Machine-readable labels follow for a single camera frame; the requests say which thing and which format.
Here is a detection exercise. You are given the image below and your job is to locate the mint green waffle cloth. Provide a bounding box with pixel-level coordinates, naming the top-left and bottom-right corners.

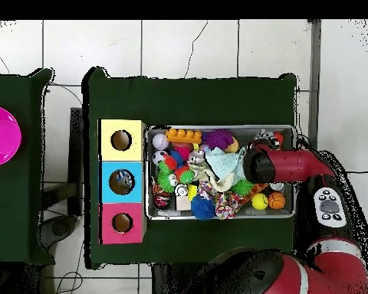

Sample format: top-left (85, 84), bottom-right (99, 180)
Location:
top-left (205, 145), bottom-right (247, 182)

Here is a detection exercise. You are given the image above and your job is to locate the colourful patterned cloth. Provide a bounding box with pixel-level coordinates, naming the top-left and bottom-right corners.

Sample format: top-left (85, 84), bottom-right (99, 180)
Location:
top-left (213, 191), bottom-right (244, 221)

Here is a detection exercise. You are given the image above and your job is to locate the silver mesh bin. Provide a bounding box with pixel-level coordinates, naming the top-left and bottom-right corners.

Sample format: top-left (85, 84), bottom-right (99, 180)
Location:
top-left (144, 124), bottom-right (297, 221)

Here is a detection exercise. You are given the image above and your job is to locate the wooden box with three holes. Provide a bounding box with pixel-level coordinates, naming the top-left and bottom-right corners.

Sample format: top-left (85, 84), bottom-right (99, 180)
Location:
top-left (97, 118), bottom-right (147, 245)

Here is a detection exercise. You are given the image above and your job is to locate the green fuzzy toy with eyes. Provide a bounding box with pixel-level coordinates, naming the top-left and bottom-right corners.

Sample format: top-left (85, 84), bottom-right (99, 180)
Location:
top-left (231, 178), bottom-right (255, 198)

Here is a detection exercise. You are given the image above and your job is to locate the purple spiky rubber ball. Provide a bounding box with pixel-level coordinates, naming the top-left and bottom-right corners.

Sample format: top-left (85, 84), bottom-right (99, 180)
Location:
top-left (203, 129), bottom-right (235, 152)

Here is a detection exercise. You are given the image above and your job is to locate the yellow smiley ball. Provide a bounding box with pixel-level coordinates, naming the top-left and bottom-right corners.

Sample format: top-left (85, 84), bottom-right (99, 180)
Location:
top-left (251, 192), bottom-right (269, 211)

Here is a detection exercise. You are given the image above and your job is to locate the small orange basketball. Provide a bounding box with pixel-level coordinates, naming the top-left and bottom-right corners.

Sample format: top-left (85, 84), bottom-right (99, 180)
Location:
top-left (268, 191), bottom-right (287, 211)

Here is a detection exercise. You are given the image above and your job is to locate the orange plastic building block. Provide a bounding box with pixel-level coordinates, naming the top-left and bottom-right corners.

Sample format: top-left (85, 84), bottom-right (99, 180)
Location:
top-left (166, 128), bottom-right (203, 145)

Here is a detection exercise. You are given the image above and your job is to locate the blue spiky rubber ball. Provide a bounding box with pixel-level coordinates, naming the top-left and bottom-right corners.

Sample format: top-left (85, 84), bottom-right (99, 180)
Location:
top-left (189, 194), bottom-right (216, 221)

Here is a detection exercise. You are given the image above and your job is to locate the dark green tablecloth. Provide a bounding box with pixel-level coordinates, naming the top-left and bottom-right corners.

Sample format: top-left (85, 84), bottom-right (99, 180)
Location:
top-left (81, 66), bottom-right (297, 270)
top-left (0, 67), bottom-right (57, 266)

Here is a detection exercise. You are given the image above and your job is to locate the small white baseball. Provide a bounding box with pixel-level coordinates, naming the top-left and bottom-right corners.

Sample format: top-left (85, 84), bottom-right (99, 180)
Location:
top-left (152, 132), bottom-right (170, 152)

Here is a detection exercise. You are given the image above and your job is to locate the black upright panel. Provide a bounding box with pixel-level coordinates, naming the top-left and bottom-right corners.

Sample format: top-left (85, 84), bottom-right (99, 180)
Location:
top-left (67, 106), bottom-right (84, 217)

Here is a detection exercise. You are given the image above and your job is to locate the dark grey rounded base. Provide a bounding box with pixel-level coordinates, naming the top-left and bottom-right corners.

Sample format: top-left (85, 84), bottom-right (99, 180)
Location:
top-left (38, 214), bottom-right (78, 250)

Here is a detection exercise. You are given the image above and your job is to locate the pink plastic bowl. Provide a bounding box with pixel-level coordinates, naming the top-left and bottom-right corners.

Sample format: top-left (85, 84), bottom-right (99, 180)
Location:
top-left (0, 105), bottom-right (23, 168)

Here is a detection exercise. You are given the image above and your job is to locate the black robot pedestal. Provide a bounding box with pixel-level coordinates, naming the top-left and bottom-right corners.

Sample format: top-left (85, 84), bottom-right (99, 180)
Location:
top-left (151, 262), bottom-right (209, 294)

